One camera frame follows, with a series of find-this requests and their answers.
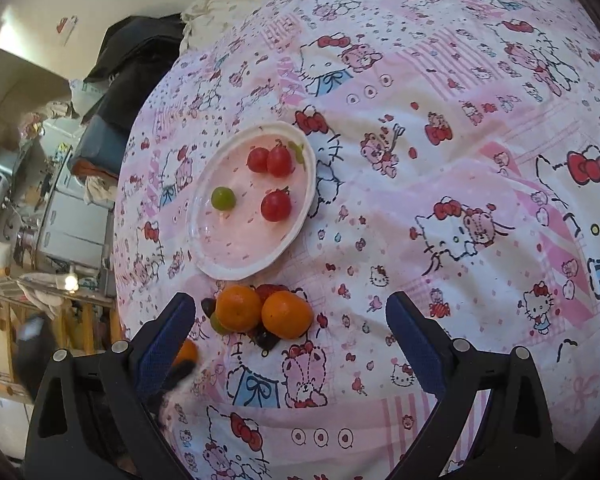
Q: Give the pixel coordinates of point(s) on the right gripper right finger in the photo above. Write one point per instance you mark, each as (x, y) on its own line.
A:
(514, 439)

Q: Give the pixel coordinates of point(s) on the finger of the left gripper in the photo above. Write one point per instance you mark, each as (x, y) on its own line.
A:
(177, 374)

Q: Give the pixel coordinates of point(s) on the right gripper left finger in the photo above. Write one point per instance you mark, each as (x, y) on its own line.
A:
(91, 419)

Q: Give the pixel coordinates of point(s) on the small orange mandarin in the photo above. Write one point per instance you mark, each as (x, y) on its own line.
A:
(188, 353)

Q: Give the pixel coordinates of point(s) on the dark purple grape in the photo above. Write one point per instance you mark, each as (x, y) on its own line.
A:
(208, 306)

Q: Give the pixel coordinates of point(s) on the large red tomato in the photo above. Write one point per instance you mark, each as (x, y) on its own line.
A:
(267, 290)

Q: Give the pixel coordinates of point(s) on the green grape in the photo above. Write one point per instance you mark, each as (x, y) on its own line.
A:
(217, 326)
(223, 198)

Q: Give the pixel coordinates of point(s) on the red cherry tomato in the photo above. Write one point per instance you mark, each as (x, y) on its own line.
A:
(279, 162)
(257, 160)
(276, 206)

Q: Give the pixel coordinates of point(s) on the wooden rack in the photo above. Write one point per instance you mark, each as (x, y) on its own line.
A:
(41, 313)

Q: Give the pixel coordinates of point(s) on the pink strawberry pattern plate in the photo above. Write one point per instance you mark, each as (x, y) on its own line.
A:
(233, 245)

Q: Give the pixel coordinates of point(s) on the grey storage drawers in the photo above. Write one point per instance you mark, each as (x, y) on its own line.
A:
(72, 230)

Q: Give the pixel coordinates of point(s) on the blue orange cushion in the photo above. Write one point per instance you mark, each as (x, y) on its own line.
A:
(100, 150)

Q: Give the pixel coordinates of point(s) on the pink Hello Kitty bedsheet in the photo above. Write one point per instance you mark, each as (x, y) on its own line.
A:
(458, 160)

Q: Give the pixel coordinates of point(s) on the black jacket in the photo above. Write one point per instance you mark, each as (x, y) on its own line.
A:
(134, 55)

